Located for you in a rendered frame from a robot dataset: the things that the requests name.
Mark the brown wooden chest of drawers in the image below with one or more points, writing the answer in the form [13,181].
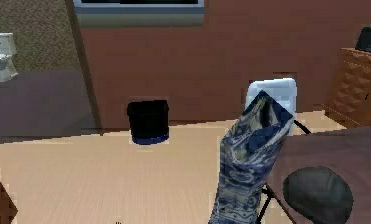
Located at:
[353,86]

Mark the black waste bin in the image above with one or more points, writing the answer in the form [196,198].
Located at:
[148,120]

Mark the white chair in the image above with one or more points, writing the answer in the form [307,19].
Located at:
[281,90]

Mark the brown dining table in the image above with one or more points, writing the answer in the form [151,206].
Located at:
[329,156]

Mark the black laptop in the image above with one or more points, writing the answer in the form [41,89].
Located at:
[367,40]

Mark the blue patterned cloth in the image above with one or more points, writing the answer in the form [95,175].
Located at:
[249,160]

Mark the grey framed window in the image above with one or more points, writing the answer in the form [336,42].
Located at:
[139,13]

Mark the brown wooden furniture corner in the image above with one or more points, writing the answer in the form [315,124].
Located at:
[1,204]

